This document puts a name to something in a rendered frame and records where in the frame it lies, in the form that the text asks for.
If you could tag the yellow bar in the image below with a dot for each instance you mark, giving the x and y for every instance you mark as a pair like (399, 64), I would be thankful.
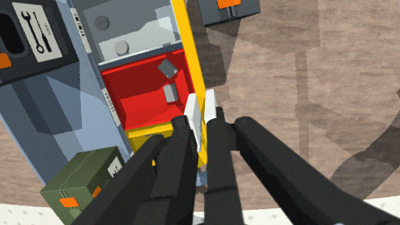
(191, 53)

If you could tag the yellow open bin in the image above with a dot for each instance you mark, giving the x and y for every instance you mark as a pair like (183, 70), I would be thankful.
(166, 130)

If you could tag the red bin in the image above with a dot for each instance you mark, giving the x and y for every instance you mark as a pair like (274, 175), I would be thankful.
(137, 93)

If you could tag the dark grey disc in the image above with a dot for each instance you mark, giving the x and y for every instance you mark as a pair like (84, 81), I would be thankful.
(102, 22)

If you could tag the grey metal disc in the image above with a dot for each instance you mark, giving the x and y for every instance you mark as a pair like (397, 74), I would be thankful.
(121, 47)

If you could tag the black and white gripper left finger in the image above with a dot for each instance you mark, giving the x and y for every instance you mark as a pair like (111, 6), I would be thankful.
(172, 193)

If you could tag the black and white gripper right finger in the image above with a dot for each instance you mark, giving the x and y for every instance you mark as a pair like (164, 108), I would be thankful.
(304, 195)

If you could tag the grey open bin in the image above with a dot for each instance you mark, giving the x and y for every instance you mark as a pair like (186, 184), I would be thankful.
(143, 24)

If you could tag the blue-grey metal shelf rack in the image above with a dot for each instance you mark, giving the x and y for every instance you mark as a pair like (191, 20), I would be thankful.
(53, 116)

